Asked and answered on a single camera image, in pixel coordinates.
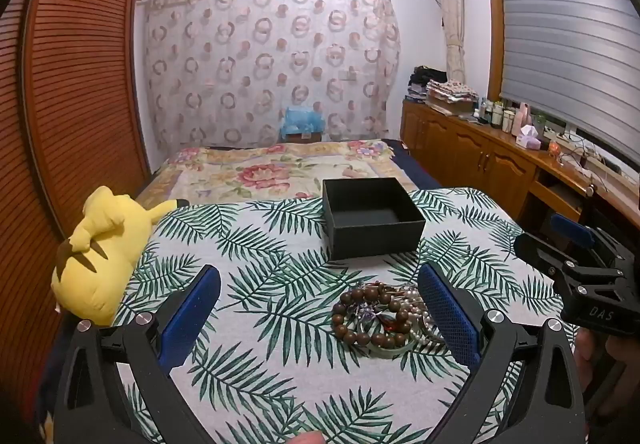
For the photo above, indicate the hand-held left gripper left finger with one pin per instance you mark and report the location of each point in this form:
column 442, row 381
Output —
column 192, row 309

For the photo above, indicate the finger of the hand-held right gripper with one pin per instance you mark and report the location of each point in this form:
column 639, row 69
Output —
column 545, row 254
column 572, row 230

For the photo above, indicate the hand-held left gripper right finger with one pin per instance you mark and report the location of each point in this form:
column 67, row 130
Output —
column 450, row 319

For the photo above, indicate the pale green jade bangle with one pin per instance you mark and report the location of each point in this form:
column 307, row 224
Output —
column 390, row 349

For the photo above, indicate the black jewelry box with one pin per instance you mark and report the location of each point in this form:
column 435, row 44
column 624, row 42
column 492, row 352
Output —
column 370, row 234

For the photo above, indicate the person's left hand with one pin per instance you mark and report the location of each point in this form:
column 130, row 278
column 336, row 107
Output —
column 307, row 439

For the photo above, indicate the orange ornament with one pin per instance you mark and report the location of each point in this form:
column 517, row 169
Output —
column 554, row 149

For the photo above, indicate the pink tissue box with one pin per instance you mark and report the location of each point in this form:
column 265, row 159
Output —
column 527, row 139

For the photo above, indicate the yellow plush toy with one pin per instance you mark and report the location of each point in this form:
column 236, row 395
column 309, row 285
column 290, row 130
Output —
column 105, row 249

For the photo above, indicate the green leaf print cloth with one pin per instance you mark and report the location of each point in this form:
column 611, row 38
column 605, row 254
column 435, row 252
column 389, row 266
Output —
column 280, row 374

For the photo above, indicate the wooden cabinet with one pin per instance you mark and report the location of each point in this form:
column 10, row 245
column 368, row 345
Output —
column 465, row 149

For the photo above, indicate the row of cosmetic bottles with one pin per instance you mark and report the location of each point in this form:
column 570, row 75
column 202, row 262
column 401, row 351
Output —
column 500, row 117

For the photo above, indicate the navy bed sheet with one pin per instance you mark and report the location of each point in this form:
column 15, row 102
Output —
column 415, row 164

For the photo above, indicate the stack of folded clothes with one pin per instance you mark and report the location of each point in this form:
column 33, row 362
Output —
column 450, row 92

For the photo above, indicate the grey window blind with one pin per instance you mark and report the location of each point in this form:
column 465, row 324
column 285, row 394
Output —
column 565, row 34

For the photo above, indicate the blue plush toy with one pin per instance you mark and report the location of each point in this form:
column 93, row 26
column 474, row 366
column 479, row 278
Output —
column 300, row 122

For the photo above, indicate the beige tied curtain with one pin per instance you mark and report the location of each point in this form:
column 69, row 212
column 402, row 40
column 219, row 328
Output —
column 452, row 24

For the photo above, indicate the wooden louvered wardrobe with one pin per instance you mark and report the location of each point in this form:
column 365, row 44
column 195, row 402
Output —
column 80, row 74

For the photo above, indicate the wooden window frame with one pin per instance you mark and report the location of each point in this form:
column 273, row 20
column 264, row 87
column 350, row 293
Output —
column 495, row 24

